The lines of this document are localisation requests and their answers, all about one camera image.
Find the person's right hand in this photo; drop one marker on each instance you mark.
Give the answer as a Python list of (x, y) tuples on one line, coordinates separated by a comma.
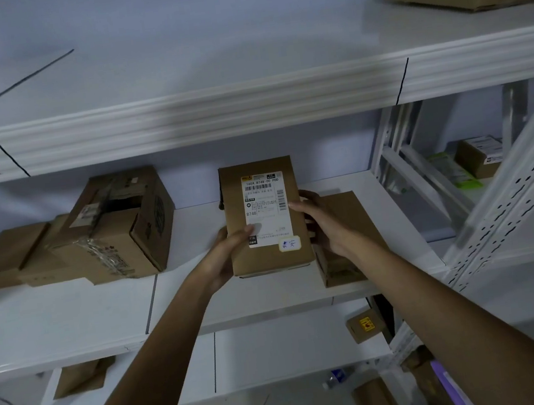
[(332, 230)]

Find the person's left hand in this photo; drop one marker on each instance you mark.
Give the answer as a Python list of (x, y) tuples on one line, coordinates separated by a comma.
[(214, 265)]

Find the person's right thumb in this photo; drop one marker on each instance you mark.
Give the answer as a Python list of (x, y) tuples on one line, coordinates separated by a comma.
[(300, 210)]

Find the person's left thumb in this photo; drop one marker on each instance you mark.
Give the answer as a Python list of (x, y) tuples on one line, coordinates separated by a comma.
[(248, 235)]

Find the cardboard box with white label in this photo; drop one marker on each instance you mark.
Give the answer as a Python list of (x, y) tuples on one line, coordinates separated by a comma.
[(269, 253)]

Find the person's left forearm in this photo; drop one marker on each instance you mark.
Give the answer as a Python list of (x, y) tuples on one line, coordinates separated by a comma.
[(147, 372)]

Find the person's right forearm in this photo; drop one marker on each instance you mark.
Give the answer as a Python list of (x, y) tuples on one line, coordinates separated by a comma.
[(450, 328)]

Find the plain flat cardboard box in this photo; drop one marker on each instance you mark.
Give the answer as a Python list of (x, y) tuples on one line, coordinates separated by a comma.
[(359, 217)]

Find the white metal shelf rack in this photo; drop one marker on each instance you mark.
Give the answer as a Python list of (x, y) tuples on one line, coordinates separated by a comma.
[(234, 106), (515, 187)]

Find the small box with yellow sticker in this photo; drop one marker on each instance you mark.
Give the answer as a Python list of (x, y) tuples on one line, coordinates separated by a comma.
[(366, 325)]

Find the large taped cardboard box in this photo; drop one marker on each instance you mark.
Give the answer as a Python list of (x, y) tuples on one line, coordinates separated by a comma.
[(113, 230)]

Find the green and white packet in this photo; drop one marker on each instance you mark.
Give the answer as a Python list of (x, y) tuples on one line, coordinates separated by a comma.
[(454, 172)]

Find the clear plastic water bottle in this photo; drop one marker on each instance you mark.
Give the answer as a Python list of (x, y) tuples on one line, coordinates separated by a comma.
[(336, 378)]

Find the small labelled cardboard box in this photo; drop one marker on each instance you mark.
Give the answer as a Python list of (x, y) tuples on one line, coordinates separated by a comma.
[(479, 157)]

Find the crumpled cardboard box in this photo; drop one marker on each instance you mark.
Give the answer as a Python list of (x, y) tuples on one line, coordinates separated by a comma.
[(424, 375)]

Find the small plain cardboard box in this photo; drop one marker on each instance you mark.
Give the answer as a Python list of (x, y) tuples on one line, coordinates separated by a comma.
[(376, 404)]

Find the brown paper package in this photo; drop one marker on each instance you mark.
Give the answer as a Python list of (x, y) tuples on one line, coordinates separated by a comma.
[(81, 376)]

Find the purple package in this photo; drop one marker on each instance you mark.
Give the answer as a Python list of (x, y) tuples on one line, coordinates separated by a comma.
[(453, 391)]

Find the long flat cardboard package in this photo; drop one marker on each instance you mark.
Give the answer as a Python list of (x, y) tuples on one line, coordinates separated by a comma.
[(0, 259)]

